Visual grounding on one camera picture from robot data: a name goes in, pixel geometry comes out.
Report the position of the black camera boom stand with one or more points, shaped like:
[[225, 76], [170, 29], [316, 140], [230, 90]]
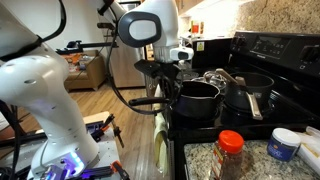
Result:
[[90, 45]]

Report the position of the red container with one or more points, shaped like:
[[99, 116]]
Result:
[[195, 28]]

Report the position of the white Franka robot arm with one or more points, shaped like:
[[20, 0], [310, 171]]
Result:
[[43, 100]]

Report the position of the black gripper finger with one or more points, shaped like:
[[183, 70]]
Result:
[[166, 91], [176, 91]]

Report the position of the white and yellow paper box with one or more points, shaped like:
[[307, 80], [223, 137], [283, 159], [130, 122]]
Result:
[[311, 150]]

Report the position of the spice jar with red lid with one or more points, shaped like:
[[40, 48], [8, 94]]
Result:
[[228, 156]]

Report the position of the blue jar with white lid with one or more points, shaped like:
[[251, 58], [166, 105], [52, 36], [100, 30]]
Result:
[[283, 146]]

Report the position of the pale yellow dish towel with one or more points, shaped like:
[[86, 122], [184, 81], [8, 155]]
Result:
[[160, 140]]

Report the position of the black electric stove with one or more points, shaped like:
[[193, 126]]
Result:
[[293, 110]]

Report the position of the black appliance with yellow sticker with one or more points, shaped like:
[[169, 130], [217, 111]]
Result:
[[213, 50]]

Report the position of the metal robot mounting table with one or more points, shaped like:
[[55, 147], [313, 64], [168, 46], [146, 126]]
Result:
[[106, 150]]

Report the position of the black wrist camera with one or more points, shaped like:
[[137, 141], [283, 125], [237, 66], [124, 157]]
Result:
[[148, 67]]

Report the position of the black stereo camera bar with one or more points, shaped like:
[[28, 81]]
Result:
[[106, 25]]

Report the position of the stainless steel refrigerator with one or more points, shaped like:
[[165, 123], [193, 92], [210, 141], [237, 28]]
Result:
[[128, 70]]

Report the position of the tan sofa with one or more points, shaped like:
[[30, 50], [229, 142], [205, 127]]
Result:
[[86, 75]]

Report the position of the plain light wood cabinet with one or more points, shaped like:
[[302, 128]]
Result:
[[186, 6]]

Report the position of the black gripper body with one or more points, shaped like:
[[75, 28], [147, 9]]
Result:
[[170, 71]]

